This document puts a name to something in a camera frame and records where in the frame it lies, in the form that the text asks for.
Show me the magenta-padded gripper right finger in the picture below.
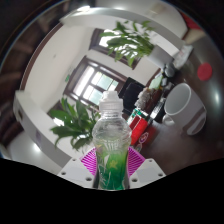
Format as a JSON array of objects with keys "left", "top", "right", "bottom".
[{"left": 127, "top": 146, "right": 167, "bottom": 190}]

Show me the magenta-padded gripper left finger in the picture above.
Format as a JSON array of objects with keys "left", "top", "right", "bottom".
[{"left": 57, "top": 147, "right": 99, "bottom": 190}]

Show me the clear bottle with green drink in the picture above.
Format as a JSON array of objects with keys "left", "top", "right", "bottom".
[{"left": 91, "top": 90, "right": 133, "bottom": 191}]

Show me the red plastic box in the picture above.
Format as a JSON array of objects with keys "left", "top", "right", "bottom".
[{"left": 129, "top": 116, "right": 150, "bottom": 146}]

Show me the large-leaved plant in white pot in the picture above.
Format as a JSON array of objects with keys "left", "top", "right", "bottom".
[{"left": 47, "top": 97, "right": 102, "bottom": 152}]

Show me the small black box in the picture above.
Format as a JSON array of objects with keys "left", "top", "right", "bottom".
[{"left": 151, "top": 99, "right": 168, "bottom": 123}]

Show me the wooden tea tray with cups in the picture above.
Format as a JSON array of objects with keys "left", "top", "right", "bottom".
[{"left": 136, "top": 87, "right": 165, "bottom": 113}]

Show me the black chair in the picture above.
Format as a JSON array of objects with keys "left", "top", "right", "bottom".
[{"left": 118, "top": 77, "right": 146, "bottom": 108}]

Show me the white mug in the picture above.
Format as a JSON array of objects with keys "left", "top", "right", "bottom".
[{"left": 163, "top": 82, "right": 208, "bottom": 137}]

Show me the red round coaster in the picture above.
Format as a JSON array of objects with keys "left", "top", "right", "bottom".
[{"left": 196, "top": 62, "right": 214, "bottom": 82}]

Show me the printed magazine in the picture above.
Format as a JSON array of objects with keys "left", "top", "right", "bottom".
[{"left": 173, "top": 44, "right": 195, "bottom": 70}]

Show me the slender-leaved plant in white pot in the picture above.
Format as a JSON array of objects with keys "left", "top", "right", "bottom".
[{"left": 99, "top": 19, "right": 175, "bottom": 70}]

